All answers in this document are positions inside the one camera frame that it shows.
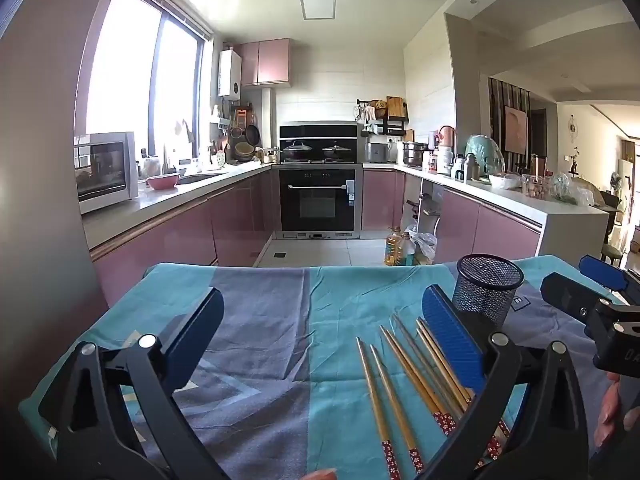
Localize grey refrigerator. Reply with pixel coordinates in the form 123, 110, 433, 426
0, 0, 126, 391

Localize ceiling light panel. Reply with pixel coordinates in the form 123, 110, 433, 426
298, 0, 338, 21

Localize white countertop oven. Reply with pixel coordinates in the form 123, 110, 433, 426
74, 131, 140, 215

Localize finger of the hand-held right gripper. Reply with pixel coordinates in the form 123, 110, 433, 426
579, 255, 631, 292
540, 272, 609, 322

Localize pink bowl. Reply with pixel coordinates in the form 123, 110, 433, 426
146, 173, 181, 191

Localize white water heater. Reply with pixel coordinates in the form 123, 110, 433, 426
218, 49, 244, 100

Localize white plastic bag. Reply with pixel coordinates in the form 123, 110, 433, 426
411, 231, 438, 265

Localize black wall rack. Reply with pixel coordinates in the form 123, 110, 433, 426
356, 97, 410, 137

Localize yellow oil bottle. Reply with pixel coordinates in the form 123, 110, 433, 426
384, 227, 405, 267

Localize person's right hand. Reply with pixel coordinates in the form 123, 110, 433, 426
594, 371, 632, 443

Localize green kitchen appliance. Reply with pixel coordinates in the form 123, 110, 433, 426
465, 134, 506, 181

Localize framed wall picture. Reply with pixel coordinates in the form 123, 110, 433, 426
502, 105, 528, 156

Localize pink base cabinets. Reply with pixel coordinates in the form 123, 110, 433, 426
362, 169, 543, 263
90, 165, 281, 306

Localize bunch of wooden chopsticks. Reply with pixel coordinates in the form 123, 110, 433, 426
355, 312, 511, 480

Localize black mesh pen holder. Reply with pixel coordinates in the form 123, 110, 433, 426
452, 253, 525, 328

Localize pink wall cabinet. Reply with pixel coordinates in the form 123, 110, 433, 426
235, 38, 292, 88

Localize white bowl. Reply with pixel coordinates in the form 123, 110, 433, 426
487, 172, 523, 191

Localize plastic bag of greens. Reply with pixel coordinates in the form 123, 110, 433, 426
547, 172, 596, 207

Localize clear plastic container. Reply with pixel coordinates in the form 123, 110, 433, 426
520, 174, 548, 198

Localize teal grey tablecloth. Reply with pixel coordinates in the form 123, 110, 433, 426
20, 255, 640, 480

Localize steel stock pot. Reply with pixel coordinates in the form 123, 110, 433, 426
402, 141, 430, 167

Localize kitchen window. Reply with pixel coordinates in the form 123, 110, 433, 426
75, 0, 213, 161

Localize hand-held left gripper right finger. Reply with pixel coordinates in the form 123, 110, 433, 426
421, 284, 591, 480

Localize black range hood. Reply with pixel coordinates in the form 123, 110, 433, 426
279, 122, 360, 142

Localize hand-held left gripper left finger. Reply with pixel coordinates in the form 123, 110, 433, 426
39, 287, 226, 480

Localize black built-in oven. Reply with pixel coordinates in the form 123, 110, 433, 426
278, 165, 363, 233

